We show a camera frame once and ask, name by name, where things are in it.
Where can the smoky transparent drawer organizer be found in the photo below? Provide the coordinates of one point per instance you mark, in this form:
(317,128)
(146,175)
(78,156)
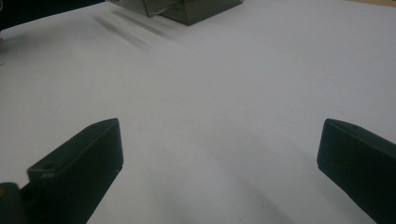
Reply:
(205,11)

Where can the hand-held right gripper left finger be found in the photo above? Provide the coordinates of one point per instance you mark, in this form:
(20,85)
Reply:
(77,174)

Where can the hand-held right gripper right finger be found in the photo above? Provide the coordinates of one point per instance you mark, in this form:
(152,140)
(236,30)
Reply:
(364,168)

